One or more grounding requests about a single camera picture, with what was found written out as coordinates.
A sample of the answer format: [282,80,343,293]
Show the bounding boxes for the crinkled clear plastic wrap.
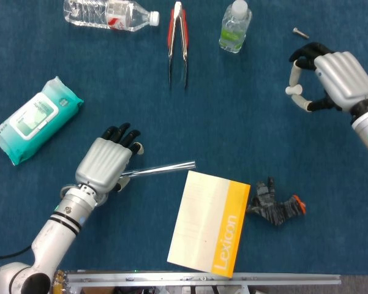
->
[50,269,70,294]

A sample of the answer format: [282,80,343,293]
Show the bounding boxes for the red-handled metal tongs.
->
[167,1,190,89]

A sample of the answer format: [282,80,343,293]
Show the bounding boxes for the teal wet wipes pack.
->
[0,75,84,166]

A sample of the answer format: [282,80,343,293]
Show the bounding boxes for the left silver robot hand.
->
[75,122,145,192]

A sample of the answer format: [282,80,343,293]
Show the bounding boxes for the teal felt table cover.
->
[0,0,368,275]

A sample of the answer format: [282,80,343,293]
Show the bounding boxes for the aluminium frame rail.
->
[66,271,341,288]

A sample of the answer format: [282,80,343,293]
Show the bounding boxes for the white yellow Lexicon booklet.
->
[167,170,251,279]

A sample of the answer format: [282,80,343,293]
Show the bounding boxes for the clear red-label water bottle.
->
[63,0,160,33]

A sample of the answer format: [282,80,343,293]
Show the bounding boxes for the small metal bolt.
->
[292,27,310,40]

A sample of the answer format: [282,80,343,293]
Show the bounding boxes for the grey knit work glove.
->
[246,176,307,227]

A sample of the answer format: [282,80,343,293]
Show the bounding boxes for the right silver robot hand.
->
[285,42,368,115]

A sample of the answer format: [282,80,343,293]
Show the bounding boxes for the clear glass test tube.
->
[119,160,197,178]

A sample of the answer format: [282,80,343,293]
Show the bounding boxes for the clear green-label bottle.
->
[219,0,253,55]

